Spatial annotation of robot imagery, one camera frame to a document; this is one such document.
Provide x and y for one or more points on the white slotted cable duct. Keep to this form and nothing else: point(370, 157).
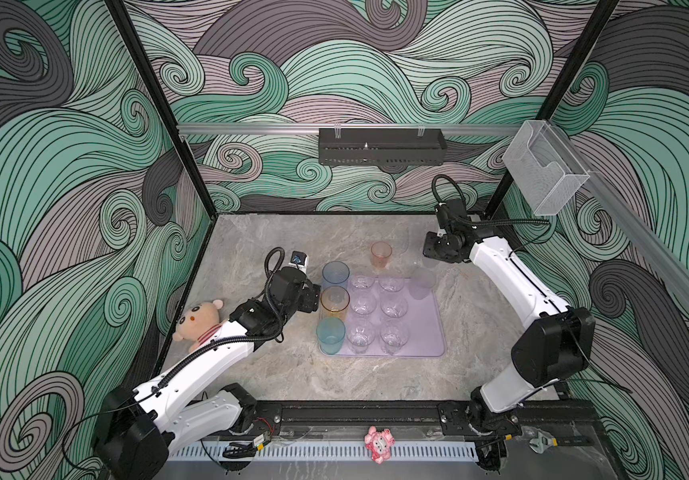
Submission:
point(342, 451)

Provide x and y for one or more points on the black wall-mounted rack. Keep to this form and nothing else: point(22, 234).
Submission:
point(381, 146)

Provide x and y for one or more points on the pink translucent cup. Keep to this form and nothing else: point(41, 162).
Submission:
point(380, 254)

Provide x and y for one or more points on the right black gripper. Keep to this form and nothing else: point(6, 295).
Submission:
point(429, 249)

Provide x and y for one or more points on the clear acrylic wall box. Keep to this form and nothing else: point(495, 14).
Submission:
point(545, 166)

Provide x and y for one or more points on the yellow translucent cup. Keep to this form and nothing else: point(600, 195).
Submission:
point(335, 302)

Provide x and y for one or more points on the clear glass cup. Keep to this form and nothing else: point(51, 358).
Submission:
point(421, 283)
point(394, 335)
point(393, 305)
point(390, 282)
point(361, 280)
point(360, 335)
point(363, 303)

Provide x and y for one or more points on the blue translucent cup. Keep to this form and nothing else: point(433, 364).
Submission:
point(335, 273)

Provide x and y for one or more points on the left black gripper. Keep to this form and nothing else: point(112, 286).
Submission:
point(310, 298)

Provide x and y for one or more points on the silver adjustable wrench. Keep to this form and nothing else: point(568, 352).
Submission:
point(541, 442)

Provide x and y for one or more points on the lilac plastic tray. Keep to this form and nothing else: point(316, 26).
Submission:
point(422, 319)

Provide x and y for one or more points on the bear plush toy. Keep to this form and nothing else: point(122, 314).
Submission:
point(198, 324)

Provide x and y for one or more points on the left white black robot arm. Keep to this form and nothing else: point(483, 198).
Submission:
point(138, 428)

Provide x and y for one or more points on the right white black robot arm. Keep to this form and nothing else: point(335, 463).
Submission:
point(557, 338)

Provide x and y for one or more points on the teal translucent cup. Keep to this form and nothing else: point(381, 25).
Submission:
point(331, 333)

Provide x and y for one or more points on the pink flower toy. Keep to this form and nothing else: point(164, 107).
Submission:
point(379, 443)

